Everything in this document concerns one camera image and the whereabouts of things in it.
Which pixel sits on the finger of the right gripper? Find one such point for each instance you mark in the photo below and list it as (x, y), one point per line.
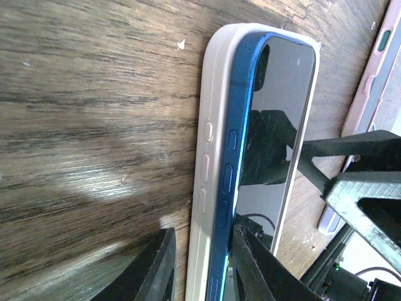
(378, 151)

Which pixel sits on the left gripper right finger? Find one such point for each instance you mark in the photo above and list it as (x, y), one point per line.
(262, 275)

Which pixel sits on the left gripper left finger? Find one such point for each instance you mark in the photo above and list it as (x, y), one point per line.
(150, 276)

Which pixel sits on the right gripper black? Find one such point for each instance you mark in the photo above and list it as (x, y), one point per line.
(348, 268)

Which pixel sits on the pink phone case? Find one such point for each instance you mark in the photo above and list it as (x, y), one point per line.
(370, 92)

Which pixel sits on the black phone blue edge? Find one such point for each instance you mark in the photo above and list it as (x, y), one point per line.
(270, 89)

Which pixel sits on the beige phone case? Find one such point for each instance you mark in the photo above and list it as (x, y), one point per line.
(214, 87)

